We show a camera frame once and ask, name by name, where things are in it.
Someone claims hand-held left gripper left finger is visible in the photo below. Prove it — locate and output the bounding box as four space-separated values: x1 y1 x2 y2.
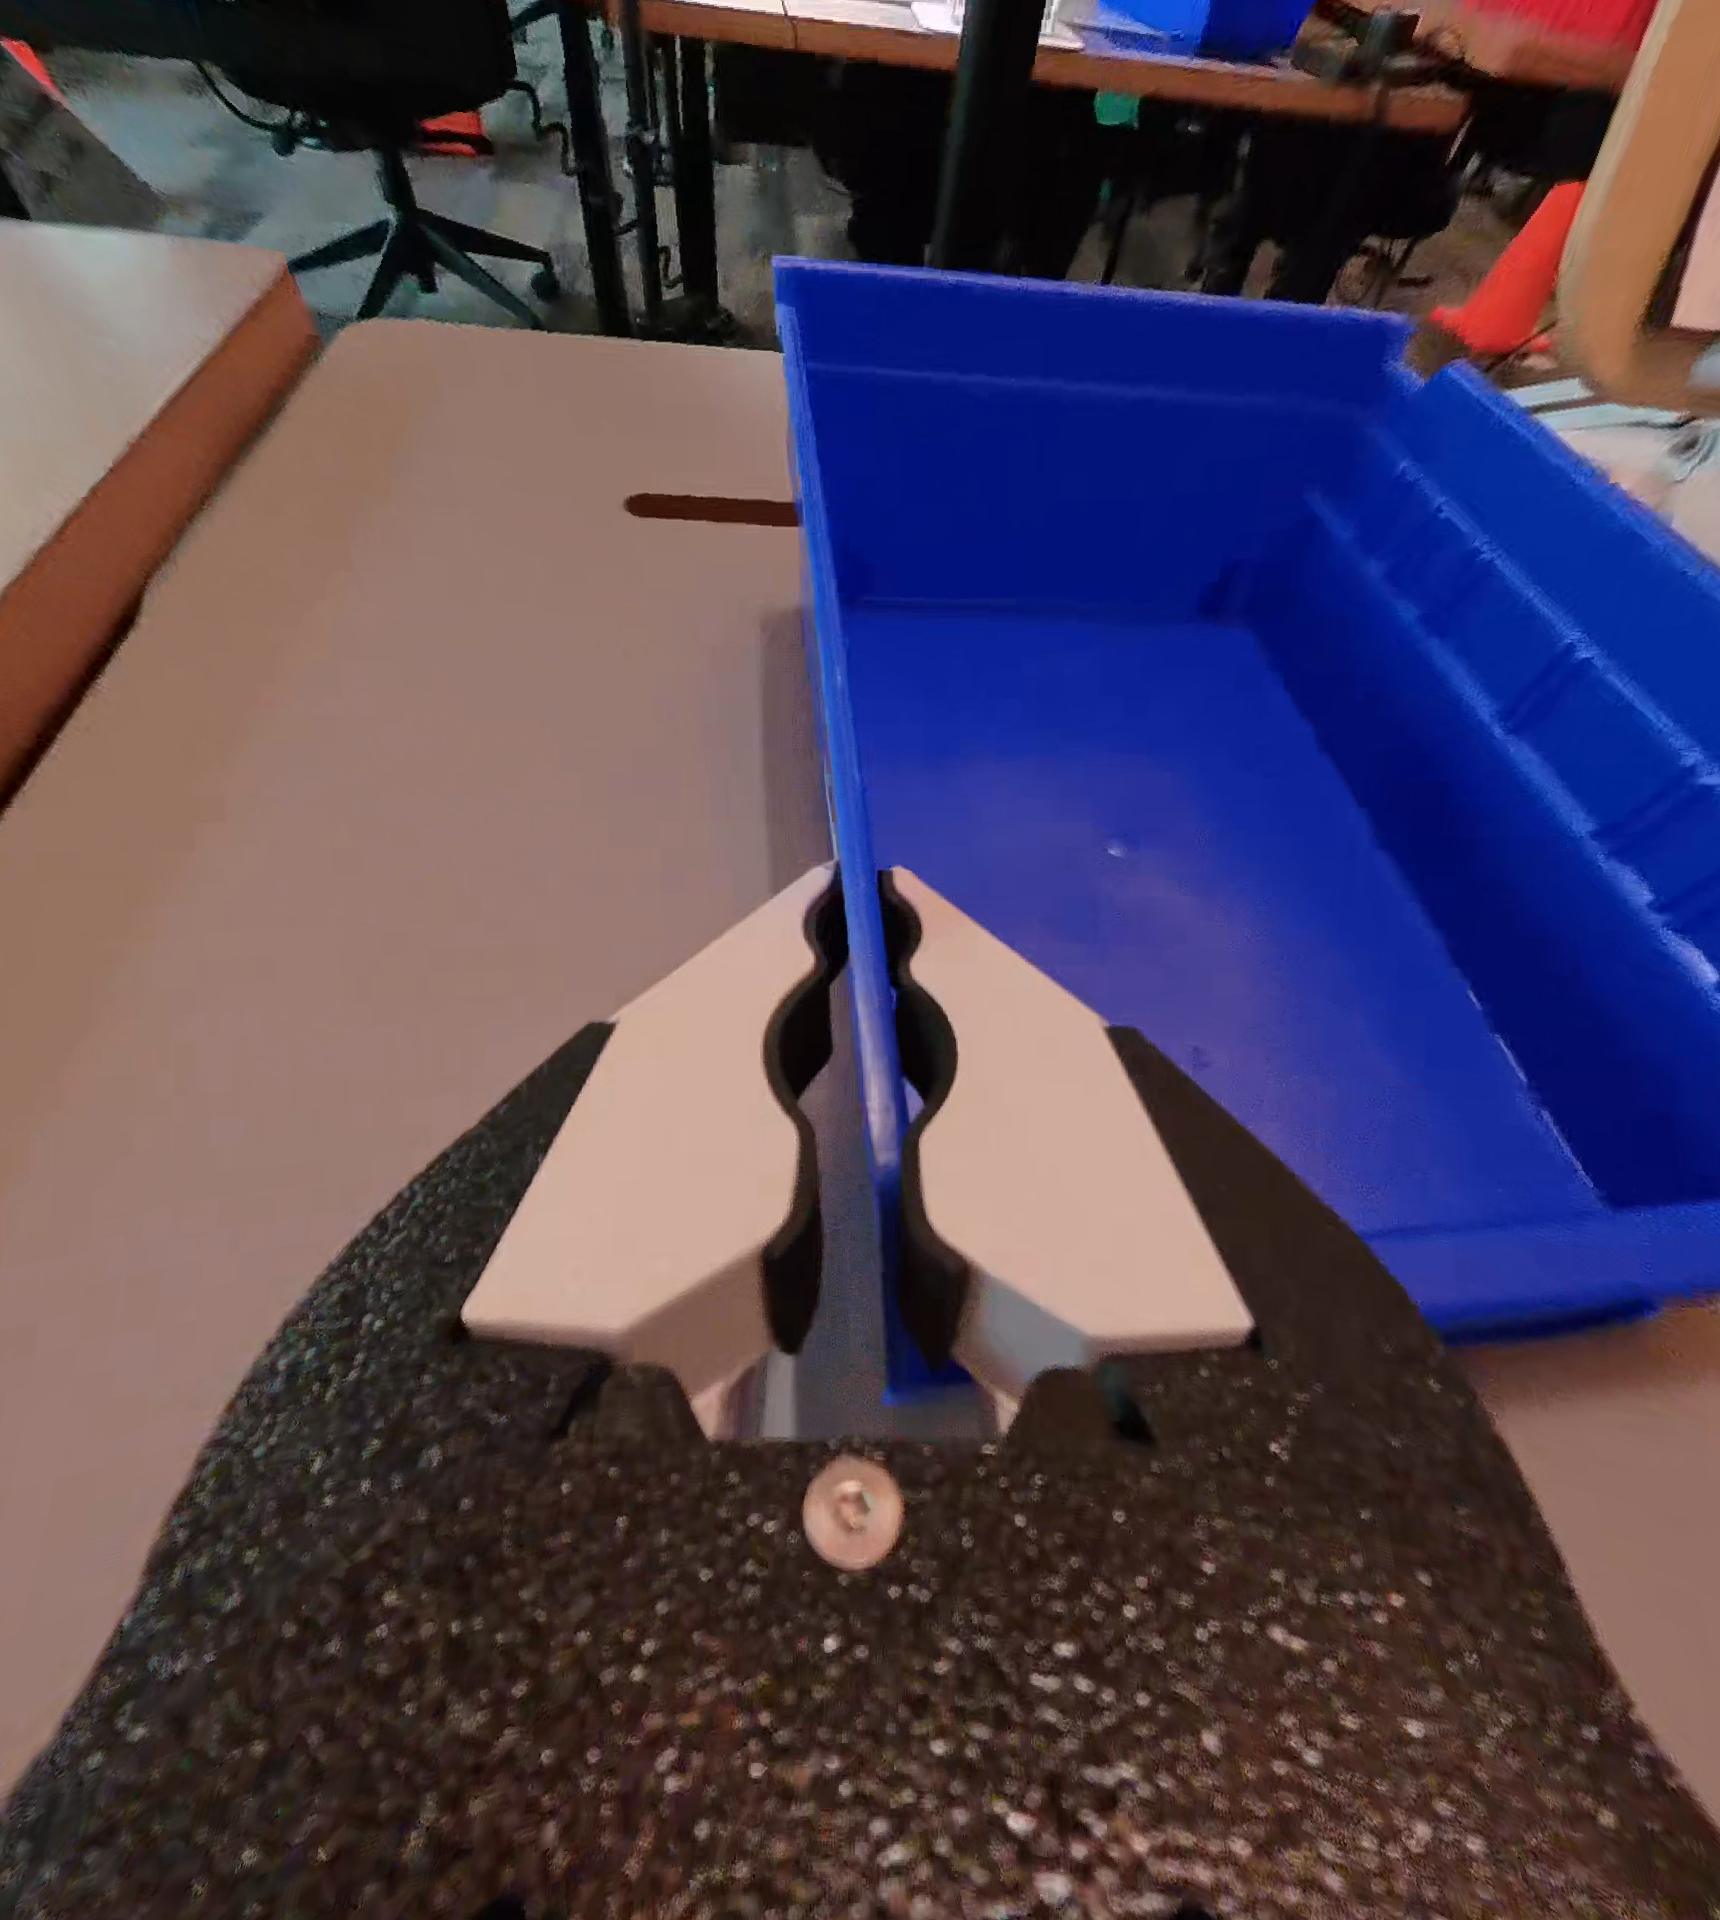
457 863 850 1446

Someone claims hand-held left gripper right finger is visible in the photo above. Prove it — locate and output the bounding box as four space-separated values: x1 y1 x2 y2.
873 863 1261 1437

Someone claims blue plastic bin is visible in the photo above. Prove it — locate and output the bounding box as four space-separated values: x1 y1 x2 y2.
769 252 1720 1407

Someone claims grey table with brown edge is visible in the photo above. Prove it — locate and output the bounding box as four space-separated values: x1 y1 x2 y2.
0 206 321 941

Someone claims orange traffic cone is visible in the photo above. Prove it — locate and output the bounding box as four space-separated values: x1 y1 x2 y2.
1425 176 1591 358

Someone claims black pole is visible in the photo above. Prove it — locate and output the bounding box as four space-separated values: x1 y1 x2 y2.
923 0 1052 276

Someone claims wood-top desk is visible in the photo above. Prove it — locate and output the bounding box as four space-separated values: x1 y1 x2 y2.
632 0 1471 139

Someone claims black office chair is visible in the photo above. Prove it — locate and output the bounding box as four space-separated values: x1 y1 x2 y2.
187 0 565 335

